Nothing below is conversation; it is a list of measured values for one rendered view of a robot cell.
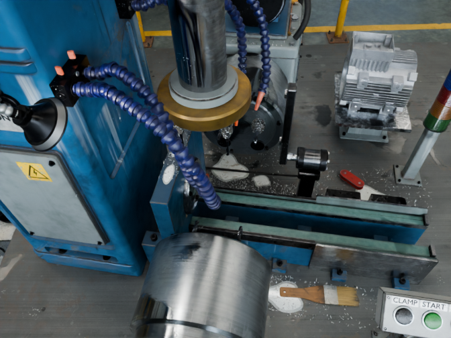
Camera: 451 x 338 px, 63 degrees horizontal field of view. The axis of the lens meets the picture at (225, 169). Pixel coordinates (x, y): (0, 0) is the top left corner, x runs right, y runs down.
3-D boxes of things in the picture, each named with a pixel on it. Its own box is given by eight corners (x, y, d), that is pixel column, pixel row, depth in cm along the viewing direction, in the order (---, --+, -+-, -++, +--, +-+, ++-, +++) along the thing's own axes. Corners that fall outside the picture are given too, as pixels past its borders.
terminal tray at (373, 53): (347, 69, 116) (352, 49, 110) (347, 50, 122) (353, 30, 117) (387, 74, 114) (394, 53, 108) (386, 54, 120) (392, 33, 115)
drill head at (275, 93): (196, 171, 112) (186, 107, 93) (220, 86, 138) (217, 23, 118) (279, 180, 108) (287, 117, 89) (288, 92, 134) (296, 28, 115)
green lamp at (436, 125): (425, 131, 103) (431, 119, 100) (421, 117, 107) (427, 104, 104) (448, 133, 103) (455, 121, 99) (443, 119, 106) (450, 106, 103)
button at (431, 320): (420, 324, 69) (424, 328, 67) (421, 308, 69) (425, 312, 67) (437, 327, 69) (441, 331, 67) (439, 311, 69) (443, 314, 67)
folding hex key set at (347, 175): (365, 186, 120) (366, 182, 119) (359, 192, 119) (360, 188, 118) (343, 171, 125) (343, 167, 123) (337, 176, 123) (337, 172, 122)
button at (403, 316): (392, 320, 70) (394, 324, 68) (394, 304, 70) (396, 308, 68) (409, 322, 69) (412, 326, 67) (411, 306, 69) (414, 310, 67)
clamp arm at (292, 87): (276, 164, 102) (284, 90, 82) (277, 156, 104) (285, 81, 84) (289, 165, 102) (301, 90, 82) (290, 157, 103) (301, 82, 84)
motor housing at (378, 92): (337, 115, 125) (349, 67, 110) (339, 81, 137) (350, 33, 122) (399, 123, 121) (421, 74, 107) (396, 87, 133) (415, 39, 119)
